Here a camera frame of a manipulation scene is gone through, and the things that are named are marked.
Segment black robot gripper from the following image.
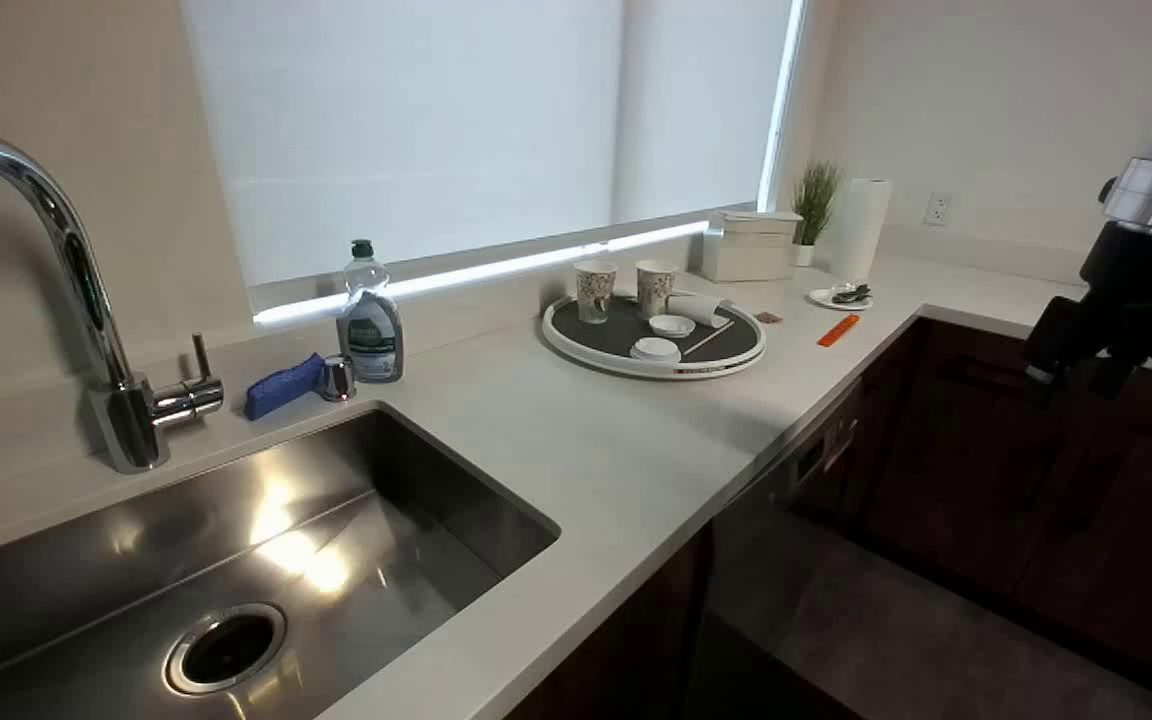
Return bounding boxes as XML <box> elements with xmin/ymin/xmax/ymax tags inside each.
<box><xmin>1024</xmin><ymin>161</ymin><xmax>1152</xmax><ymax>398</ymax></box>

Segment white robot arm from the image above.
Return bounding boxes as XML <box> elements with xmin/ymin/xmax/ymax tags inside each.
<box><xmin>1024</xmin><ymin>135</ymin><xmax>1152</xmax><ymax>398</ymax></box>

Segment dark wood cabinet doors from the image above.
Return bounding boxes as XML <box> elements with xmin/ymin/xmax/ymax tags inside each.
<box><xmin>853</xmin><ymin>315</ymin><xmax>1152</xmax><ymax>711</ymax></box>

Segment white paper towel roll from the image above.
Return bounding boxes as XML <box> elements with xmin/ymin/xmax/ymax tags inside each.
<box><xmin>830</xmin><ymin>178</ymin><xmax>891</xmax><ymax>285</ymax></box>

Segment small plate with dark item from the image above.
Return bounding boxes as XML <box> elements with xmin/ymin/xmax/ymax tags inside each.
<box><xmin>810</xmin><ymin>285</ymin><xmax>871</xmax><ymax>313</ymax></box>

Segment orange flat strip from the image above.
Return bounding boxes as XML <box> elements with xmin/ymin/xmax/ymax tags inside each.
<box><xmin>817</xmin><ymin>313</ymin><xmax>861</xmax><ymax>347</ymax></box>

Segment small green potted plant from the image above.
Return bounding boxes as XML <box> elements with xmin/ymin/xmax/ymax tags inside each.
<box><xmin>794</xmin><ymin>163</ymin><xmax>841</xmax><ymax>269</ymax></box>

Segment white rectangular container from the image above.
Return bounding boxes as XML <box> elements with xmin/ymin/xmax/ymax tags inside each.
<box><xmin>702</xmin><ymin>211</ymin><xmax>800</xmax><ymax>285</ymax></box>

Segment small white bowl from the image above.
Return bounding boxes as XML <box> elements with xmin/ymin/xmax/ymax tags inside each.
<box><xmin>650</xmin><ymin>313</ymin><xmax>696</xmax><ymax>341</ymax></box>

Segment right patterned paper cup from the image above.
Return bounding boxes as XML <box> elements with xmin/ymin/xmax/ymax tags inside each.
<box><xmin>637</xmin><ymin>260</ymin><xmax>678</xmax><ymax>315</ymax></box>

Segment patterned paper cup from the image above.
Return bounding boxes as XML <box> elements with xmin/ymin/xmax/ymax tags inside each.
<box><xmin>637</xmin><ymin>260</ymin><xmax>678</xmax><ymax>315</ymax></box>
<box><xmin>577</xmin><ymin>260</ymin><xmax>617</xmax><ymax>324</ymax></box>

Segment small white dish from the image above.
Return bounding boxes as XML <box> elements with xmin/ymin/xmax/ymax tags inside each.
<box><xmin>634</xmin><ymin>337</ymin><xmax>679</xmax><ymax>365</ymax></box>

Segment round black serving tray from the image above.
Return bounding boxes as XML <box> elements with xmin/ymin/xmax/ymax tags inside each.
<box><xmin>542</xmin><ymin>295</ymin><xmax>769</xmax><ymax>382</ymax></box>

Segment left patterned paper cup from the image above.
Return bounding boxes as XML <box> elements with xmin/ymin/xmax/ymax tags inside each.
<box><xmin>577</xmin><ymin>260</ymin><xmax>617</xmax><ymax>324</ymax></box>

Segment white roller window blind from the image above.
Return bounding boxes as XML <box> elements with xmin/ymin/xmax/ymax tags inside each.
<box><xmin>180</xmin><ymin>0</ymin><xmax>794</xmax><ymax>289</ymax></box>

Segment dish soap bottle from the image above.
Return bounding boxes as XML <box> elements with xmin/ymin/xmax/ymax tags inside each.
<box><xmin>337</xmin><ymin>242</ymin><xmax>406</xmax><ymax>384</ymax></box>

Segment blue scrub brush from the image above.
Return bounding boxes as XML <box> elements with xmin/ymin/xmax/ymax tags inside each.
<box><xmin>246</xmin><ymin>352</ymin><xmax>351</xmax><ymax>420</ymax></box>

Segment stainless steel sink basin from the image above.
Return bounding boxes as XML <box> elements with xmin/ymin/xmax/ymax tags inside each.
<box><xmin>0</xmin><ymin>408</ymin><xmax>559</xmax><ymax>720</ymax></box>

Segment chrome kitchen faucet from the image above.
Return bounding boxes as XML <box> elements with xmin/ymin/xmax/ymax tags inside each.
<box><xmin>0</xmin><ymin>140</ymin><xmax>224</xmax><ymax>474</ymax></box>

